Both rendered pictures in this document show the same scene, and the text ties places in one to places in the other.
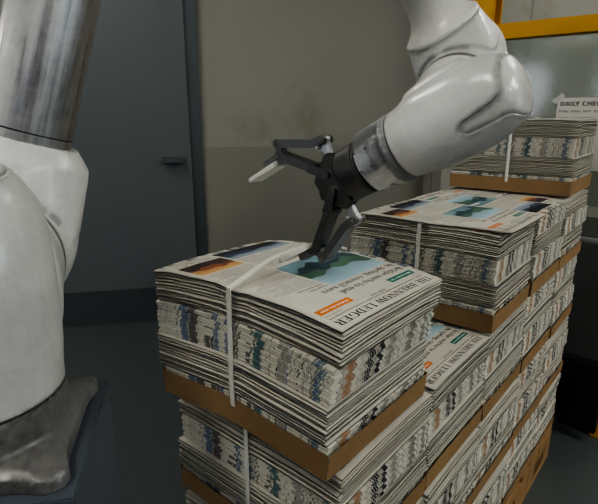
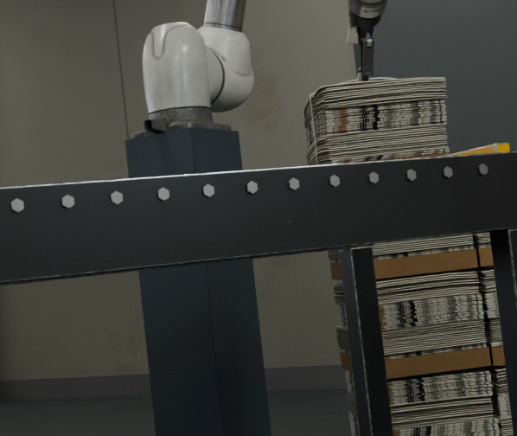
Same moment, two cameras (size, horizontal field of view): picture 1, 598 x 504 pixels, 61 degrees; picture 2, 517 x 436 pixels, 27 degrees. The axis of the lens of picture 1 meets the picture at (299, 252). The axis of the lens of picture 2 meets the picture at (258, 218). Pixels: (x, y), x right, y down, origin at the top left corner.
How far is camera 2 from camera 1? 222 cm
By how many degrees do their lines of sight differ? 48
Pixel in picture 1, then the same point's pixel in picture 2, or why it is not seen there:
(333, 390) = (328, 123)
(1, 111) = (207, 16)
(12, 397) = (181, 99)
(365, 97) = not seen: outside the picture
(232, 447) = not seen: hidden behind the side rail
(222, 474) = not seen: hidden behind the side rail
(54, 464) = (189, 121)
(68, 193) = (231, 48)
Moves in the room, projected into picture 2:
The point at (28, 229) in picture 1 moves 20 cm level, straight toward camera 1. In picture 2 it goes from (191, 41) to (161, 26)
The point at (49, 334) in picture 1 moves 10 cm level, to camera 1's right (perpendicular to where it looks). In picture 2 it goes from (196, 81) to (225, 73)
